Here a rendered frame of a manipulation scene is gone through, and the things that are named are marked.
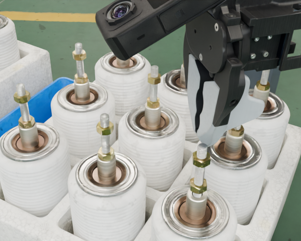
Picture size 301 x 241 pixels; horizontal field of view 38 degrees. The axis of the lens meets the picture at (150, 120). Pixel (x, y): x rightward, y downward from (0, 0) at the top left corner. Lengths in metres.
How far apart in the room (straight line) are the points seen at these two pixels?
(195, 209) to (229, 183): 0.09
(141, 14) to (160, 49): 0.99
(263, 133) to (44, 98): 0.48
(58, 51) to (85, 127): 0.69
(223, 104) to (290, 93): 0.83
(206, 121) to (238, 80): 0.07
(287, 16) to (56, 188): 0.37
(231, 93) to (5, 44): 0.61
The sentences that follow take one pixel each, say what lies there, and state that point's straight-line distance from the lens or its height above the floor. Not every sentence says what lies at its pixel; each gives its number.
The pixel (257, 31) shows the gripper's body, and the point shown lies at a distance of 0.35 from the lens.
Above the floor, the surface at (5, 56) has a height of 0.20.
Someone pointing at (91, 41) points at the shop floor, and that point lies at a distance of 1.35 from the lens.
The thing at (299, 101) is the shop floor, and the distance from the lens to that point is 1.16.
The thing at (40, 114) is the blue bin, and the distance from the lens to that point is 0.93.
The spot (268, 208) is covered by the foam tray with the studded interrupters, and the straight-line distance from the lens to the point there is 0.62.
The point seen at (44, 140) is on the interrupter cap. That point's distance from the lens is 0.59.
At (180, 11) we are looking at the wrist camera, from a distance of 0.33.
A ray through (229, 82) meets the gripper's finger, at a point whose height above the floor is 0.44.
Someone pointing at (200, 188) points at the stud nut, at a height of 0.30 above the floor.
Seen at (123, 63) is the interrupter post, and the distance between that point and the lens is 0.73.
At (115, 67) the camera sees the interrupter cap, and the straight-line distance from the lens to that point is 0.73.
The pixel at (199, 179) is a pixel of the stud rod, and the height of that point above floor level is 0.31.
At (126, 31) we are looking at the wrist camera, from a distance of 0.32.
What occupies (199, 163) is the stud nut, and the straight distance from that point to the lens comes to 0.43.
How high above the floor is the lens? 0.63
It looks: 38 degrees down
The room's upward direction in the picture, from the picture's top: 2 degrees clockwise
